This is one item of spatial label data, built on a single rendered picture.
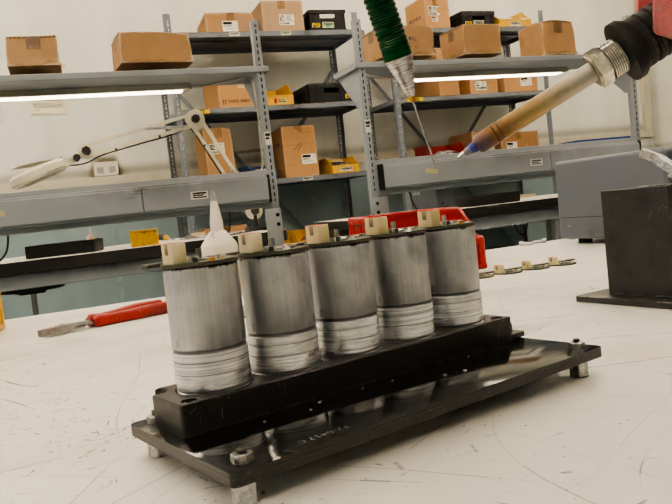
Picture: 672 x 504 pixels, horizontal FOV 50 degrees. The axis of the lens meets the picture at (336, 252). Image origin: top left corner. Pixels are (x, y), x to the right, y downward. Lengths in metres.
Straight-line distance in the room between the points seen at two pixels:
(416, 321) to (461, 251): 0.04
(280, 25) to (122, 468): 4.39
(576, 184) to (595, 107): 5.42
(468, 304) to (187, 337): 0.12
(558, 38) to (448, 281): 3.17
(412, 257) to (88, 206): 2.33
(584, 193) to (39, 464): 0.69
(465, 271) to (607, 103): 6.07
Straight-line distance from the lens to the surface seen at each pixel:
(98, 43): 4.86
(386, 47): 0.28
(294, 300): 0.24
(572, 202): 0.87
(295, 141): 4.54
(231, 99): 4.38
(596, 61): 0.30
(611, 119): 6.37
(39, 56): 2.70
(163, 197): 2.60
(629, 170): 0.81
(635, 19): 0.31
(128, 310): 0.61
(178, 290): 0.23
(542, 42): 3.40
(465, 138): 5.14
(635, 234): 0.45
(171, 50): 2.74
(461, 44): 3.18
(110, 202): 2.58
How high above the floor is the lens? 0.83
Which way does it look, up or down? 4 degrees down
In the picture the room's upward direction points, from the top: 6 degrees counter-clockwise
